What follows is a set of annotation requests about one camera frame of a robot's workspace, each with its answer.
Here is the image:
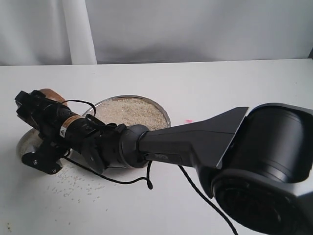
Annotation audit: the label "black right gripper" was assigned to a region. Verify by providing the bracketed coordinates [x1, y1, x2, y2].
[15, 90, 126, 174]

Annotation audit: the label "uncooked white rice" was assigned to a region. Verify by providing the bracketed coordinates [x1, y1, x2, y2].
[19, 133, 71, 162]

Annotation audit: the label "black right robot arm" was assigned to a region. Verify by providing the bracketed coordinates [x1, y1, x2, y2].
[15, 89, 313, 235]

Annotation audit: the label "white backdrop curtain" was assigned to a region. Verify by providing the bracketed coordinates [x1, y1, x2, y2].
[0, 0, 313, 66]

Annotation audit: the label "white ceramic bowl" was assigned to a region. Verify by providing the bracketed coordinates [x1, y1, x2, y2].
[16, 128, 73, 167]

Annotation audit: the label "spilled rice grains on table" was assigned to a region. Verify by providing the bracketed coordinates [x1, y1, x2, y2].
[39, 163, 116, 226]

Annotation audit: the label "brown wooden cup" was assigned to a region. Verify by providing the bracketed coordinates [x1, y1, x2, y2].
[18, 88, 68, 128]

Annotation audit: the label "round steel tray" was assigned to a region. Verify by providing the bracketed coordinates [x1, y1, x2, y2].
[83, 95, 171, 169]

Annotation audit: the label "rice in steel tray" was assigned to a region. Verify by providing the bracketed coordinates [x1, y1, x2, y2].
[95, 97, 168, 131]

